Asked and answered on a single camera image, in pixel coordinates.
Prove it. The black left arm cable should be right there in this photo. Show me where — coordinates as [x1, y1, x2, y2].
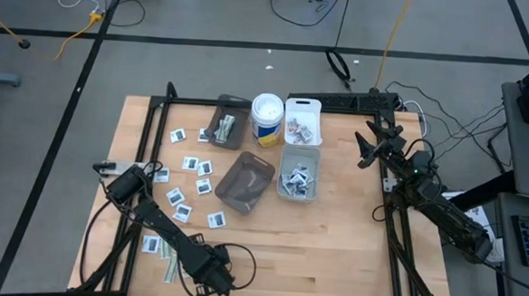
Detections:
[178, 240, 259, 296]

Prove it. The yellow extension cable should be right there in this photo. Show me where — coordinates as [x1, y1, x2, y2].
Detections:
[0, 3, 105, 64]

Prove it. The pile of paper packets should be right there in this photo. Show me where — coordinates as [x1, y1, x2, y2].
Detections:
[195, 177, 213, 196]

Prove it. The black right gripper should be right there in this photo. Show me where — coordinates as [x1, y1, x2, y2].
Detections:
[352, 120, 419, 173]

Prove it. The long yellow cord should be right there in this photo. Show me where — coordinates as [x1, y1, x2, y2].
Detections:
[374, 0, 415, 92]

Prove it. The black desk beam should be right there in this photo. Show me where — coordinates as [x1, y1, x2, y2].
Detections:
[447, 167, 518, 216]

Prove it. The black cable loop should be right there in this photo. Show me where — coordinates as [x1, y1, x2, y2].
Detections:
[101, 0, 148, 29]

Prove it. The Lysol wipes canister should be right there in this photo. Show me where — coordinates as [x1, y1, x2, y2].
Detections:
[249, 91, 286, 149]

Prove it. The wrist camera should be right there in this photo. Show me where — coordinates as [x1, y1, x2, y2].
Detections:
[211, 243, 233, 268]
[409, 149, 438, 177]

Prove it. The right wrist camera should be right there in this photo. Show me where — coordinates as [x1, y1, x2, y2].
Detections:
[409, 149, 438, 177]

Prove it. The yellow blue wipes canister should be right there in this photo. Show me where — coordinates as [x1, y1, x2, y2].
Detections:
[485, 237, 507, 265]

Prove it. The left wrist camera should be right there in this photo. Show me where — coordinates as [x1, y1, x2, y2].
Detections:
[211, 243, 233, 268]

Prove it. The grey desk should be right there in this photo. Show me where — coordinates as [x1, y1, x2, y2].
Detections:
[487, 191, 529, 296]

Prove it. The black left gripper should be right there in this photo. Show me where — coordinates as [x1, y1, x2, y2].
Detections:
[182, 241, 237, 296]

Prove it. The coiled black cable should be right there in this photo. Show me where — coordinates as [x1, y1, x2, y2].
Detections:
[323, 46, 355, 91]

